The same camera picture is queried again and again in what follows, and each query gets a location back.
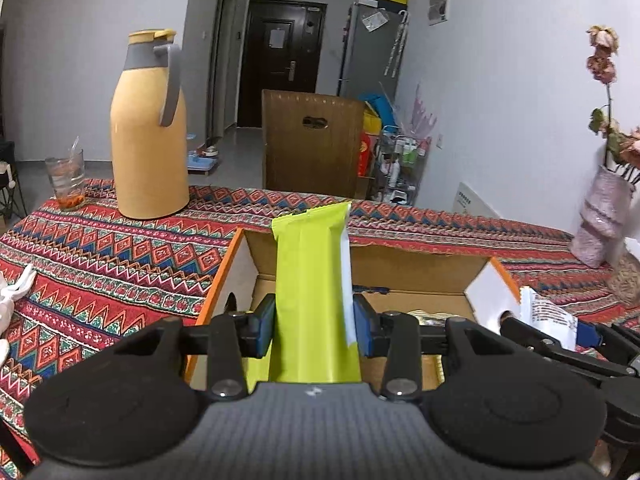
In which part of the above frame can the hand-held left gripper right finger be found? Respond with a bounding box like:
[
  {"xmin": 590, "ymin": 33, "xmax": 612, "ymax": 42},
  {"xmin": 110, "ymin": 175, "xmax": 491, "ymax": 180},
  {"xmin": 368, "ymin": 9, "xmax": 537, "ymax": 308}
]
[{"xmin": 351, "ymin": 294, "xmax": 508, "ymax": 402}]

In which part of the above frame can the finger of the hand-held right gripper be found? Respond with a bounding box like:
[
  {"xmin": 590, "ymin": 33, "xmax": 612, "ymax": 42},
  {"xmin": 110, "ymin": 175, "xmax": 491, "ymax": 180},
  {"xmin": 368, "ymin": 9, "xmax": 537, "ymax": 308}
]
[
  {"xmin": 499, "ymin": 314, "xmax": 638, "ymax": 378},
  {"xmin": 575, "ymin": 321, "xmax": 640, "ymax": 361}
]

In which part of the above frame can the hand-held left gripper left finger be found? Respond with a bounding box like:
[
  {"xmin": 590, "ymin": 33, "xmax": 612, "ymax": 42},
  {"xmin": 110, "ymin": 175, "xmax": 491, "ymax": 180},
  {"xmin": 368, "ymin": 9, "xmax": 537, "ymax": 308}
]
[{"xmin": 114, "ymin": 294, "xmax": 277, "ymax": 402}]

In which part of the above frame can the white snack packet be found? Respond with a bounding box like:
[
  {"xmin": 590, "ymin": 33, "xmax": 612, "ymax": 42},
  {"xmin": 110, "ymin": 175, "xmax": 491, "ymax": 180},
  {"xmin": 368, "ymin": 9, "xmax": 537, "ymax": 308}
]
[{"xmin": 518, "ymin": 286, "xmax": 580, "ymax": 350}]

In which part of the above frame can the green snack packet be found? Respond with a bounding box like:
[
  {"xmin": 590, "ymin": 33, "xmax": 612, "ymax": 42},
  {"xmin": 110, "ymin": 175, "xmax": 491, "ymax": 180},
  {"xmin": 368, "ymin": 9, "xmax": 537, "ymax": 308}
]
[{"xmin": 243, "ymin": 201, "xmax": 363, "ymax": 395}]

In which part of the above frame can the orange cardboard box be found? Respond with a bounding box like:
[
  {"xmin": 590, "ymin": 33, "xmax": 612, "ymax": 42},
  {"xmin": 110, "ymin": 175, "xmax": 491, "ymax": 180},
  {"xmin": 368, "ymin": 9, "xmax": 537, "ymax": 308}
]
[{"xmin": 184, "ymin": 227, "xmax": 523, "ymax": 393}]

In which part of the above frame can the pink vase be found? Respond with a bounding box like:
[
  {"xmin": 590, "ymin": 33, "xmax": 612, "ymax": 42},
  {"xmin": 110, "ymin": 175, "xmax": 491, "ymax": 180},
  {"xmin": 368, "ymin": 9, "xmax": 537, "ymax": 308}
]
[{"xmin": 570, "ymin": 165, "xmax": 638, "ymax": 269}]

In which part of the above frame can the patterned red tablecloth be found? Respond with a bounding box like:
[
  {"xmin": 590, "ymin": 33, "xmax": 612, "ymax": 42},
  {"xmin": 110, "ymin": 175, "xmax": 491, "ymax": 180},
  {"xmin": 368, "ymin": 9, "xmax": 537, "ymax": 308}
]
[{"xmin": 0, "ymin": 177, "xmax": 640, "ymax": 480}]

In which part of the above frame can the red gift box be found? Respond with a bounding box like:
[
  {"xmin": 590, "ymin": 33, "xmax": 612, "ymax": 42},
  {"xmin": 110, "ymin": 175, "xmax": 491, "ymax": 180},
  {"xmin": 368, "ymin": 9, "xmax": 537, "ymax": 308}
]
[{"xmin": 357, "ymin": 132, "xmax": 378, "ymax": 178}]

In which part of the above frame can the wooden chair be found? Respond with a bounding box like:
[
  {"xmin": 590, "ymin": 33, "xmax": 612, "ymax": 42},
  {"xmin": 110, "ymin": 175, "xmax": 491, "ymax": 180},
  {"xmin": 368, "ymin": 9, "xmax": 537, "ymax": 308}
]
[{"xmin": 261, "ymin": 89, "xmax": 368, "ymax": 200}]

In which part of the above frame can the blue floor tray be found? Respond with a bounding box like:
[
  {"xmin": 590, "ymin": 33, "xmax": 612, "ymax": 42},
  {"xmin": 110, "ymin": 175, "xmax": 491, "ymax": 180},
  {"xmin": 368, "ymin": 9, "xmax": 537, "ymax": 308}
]
[{"xmin": 187, "ymin": 155, "xmax": 220, "ymax": 175}]

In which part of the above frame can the group of toiletry bottles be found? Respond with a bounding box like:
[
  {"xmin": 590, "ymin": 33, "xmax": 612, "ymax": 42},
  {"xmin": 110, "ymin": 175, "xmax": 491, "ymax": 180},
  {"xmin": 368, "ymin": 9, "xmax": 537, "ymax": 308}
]
[{"xmin": 382, "ymin": 137, "xmax": 431, "ymax": 191}]

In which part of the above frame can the yellow thermos jug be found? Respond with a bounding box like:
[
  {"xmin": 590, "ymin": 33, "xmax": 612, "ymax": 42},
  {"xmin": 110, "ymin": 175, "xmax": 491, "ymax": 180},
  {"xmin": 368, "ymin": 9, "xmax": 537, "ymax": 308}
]
[{"xmin": 110, "ymin": 29, "xmax": 191, "ymax": 221}]

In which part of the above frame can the glass cup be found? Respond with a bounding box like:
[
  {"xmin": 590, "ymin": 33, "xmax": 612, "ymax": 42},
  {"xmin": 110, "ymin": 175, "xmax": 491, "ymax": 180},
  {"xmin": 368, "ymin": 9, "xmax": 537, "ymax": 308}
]
[{"xmin": 45, "ymin": 155, "xmax": 87, "ymax": 211}]

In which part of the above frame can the black door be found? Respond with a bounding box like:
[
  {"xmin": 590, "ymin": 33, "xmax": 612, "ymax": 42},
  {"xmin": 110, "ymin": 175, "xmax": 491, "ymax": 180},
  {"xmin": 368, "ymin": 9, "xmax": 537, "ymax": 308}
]
[{"xmin": 236, "ymin": 0, "xmax": 328, "ymax": 130}]

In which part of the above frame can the grey refrigerator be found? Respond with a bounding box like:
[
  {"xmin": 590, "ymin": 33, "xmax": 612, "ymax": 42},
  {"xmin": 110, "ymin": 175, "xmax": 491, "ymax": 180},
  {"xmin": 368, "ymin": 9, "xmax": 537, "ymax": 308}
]
[{"xmin": 336, "ymin": 1, "xmax": 408, "ymax": 100}]

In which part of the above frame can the dried rose bouquet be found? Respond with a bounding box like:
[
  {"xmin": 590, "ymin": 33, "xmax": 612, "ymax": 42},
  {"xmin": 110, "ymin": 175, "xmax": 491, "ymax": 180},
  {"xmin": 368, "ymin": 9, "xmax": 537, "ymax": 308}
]
[{"xmin": 585, "ymin": 25, "xmax": 640, "ymax": 183}]

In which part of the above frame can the white umbrella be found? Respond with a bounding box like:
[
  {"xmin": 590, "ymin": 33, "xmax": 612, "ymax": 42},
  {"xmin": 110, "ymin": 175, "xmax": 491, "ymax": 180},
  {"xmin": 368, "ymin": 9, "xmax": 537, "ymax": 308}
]
[{"xmin": 385, "ymin": 9, "xmax": 410, "ymax": 78}]

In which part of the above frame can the black chair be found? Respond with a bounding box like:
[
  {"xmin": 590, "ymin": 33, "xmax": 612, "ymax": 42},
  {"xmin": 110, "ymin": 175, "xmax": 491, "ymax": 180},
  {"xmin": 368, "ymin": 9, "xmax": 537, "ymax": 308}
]
[{"xmin": 0, "ymin": 140, "xmax": 28, "ymax": 221}]

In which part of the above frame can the wire trolley rack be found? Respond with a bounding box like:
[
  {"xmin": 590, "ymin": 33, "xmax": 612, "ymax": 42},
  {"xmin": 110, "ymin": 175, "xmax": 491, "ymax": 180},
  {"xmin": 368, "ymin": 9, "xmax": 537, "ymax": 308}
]
[{"xmin": 372, "ymin": 127, "xmax": 433, "ymax": 206}]

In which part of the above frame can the white wall panel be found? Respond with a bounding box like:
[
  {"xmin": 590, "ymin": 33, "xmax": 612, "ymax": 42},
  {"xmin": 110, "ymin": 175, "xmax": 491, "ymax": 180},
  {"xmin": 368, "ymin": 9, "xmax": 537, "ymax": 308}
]
[{"xmin": 452, "ymin": 182, "xmax": 501, "ymax": 218}]

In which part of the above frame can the pink wall decoration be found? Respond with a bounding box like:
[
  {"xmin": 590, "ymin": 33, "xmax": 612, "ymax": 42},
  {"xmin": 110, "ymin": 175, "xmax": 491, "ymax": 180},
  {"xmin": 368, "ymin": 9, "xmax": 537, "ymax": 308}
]
[{"xmin": 407, "ymin": 82, "xmax": 438, "ymax": 136}]

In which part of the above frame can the wall electrical panel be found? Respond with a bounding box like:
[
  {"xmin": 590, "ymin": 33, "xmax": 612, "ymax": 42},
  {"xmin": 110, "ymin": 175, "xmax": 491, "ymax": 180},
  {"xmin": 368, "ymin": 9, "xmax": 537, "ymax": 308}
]
[{"xmin": 428, "ymin": 0, "xmax": 452, "ymax": 27}]

